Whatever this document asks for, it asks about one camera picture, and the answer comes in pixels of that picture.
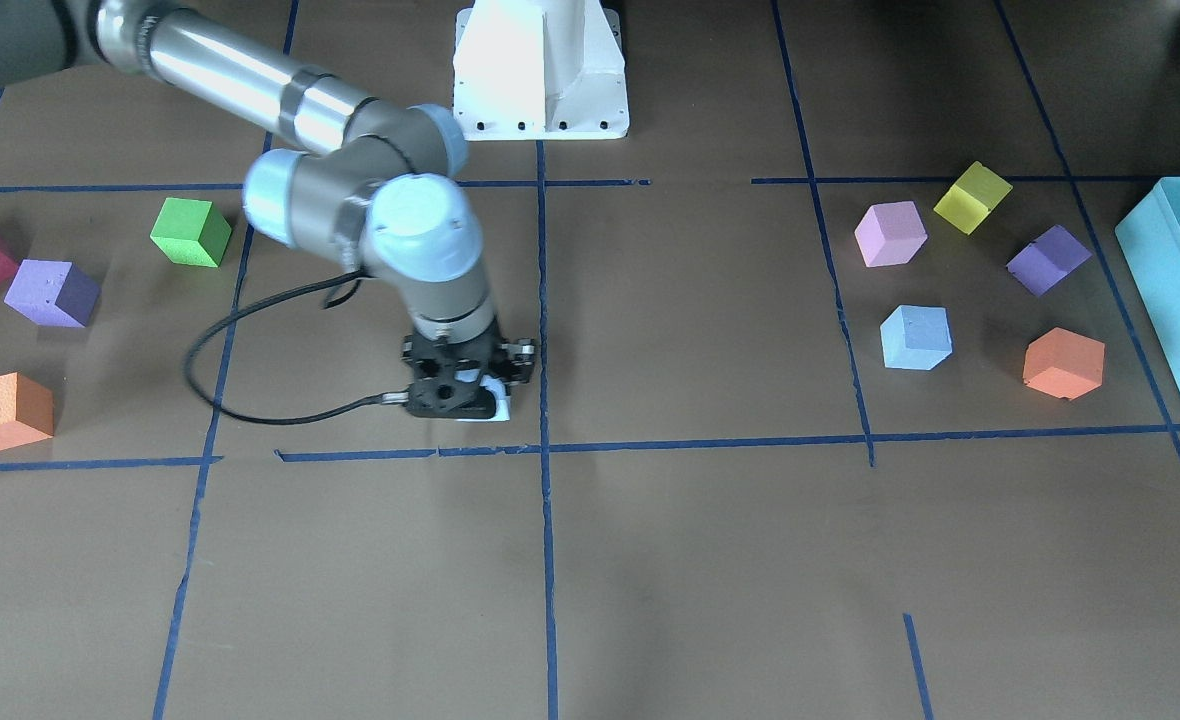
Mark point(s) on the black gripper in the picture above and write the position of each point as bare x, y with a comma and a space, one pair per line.
520, 362

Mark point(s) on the light blue foam block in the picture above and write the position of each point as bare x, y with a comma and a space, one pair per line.
916, 338
494, 395

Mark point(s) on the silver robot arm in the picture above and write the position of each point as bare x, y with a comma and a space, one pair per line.
359, 182

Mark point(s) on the green foam block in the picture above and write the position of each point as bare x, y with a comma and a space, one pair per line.
191, 232

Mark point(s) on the purple foam block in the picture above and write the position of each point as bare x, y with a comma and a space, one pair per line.
53, 293
1047, 260

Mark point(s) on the orange foam block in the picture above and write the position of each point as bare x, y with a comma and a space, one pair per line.
1064, 364
27, 411

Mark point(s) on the pink foam block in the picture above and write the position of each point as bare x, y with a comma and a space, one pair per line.
890, 233

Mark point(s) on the yellow foam block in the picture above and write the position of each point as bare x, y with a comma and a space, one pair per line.
972, 198

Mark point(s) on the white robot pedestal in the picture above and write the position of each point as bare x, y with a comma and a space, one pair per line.
541, 71

